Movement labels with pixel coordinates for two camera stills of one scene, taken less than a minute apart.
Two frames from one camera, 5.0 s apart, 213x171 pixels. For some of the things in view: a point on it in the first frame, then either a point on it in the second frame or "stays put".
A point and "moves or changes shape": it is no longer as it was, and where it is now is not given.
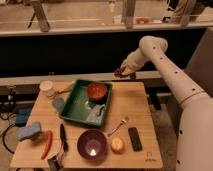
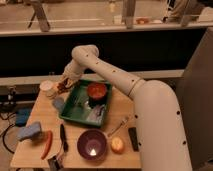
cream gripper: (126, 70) to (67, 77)
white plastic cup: (47, 88) stays put
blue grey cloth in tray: (97, 113) stays put
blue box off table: (22, 115) stays put
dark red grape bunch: (119, 74) moves or changes shape
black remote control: (135, 139) stays put
